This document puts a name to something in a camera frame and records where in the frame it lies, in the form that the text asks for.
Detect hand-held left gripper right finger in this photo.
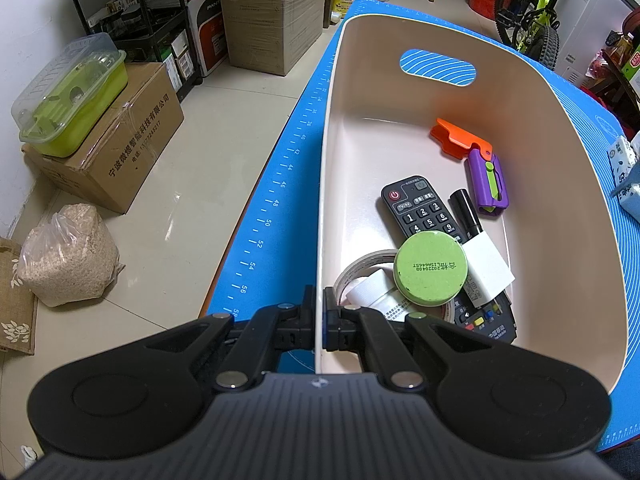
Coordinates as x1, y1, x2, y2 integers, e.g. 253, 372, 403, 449
322, 286, 494, 393

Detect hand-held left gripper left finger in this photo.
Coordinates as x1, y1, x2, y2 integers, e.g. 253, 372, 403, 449
144, 286, 317, 393

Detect white plastic bottle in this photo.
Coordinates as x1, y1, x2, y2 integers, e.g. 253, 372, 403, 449
345, 268, 417, 322

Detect clear tape roll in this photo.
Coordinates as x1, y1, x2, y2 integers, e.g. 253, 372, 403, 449
333, 253, 457, 327

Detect green round tin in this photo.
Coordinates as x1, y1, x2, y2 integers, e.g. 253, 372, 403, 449
393, 231, 469, 307

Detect white rectangular block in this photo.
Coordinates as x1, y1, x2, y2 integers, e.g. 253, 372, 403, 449
460, 232, 516, 310

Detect black marker pen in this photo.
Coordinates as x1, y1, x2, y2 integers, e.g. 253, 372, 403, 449
448, 188, 493, 311

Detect orange and purple toy knife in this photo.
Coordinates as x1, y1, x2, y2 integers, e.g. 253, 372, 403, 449
430, 118, 512, 217

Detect beige plastic bin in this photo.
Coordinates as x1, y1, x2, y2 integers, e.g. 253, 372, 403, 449
314, 14, 629, 396

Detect blue measuring mat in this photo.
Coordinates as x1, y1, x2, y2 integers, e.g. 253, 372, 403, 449
207, 0, 640, 457

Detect black remote control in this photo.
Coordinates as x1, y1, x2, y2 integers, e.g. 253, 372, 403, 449
381, 176, 516, 345

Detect printed brown cardboard box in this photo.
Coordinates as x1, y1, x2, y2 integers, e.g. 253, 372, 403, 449
22, 62, 185, 215

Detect clear bag of grain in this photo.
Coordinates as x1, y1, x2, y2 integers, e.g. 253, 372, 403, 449
17, 203, 126, 308

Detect burlap bag with leaf print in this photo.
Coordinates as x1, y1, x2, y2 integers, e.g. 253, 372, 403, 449
0, 237, 38, 356

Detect large taped cardboard box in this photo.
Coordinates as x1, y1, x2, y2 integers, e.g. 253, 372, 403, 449
215, 0, 333, 77

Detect white and red appliance box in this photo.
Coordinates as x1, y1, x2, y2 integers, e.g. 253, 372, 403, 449
181, 0, 231, 78

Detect green container with clear lid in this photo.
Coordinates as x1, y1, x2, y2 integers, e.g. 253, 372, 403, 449
11, 32, 128, 157

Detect light blue tissue pack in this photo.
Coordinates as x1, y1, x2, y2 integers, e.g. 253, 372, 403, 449
610, 160, 640, 222

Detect black metal shelf rack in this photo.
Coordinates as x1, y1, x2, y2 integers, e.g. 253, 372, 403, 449
64, 0, 203, 104

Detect green and black bicycle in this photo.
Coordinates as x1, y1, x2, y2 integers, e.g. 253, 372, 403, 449
495, 0, 583, 71

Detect dark wooden side table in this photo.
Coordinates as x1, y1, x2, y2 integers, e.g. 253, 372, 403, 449
582, 0, 640, 131

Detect green carton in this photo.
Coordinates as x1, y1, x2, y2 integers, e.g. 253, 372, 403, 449
617, 42, 640, 81

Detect white refrigerator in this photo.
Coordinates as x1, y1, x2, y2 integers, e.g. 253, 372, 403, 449
555, 0, 636, 86

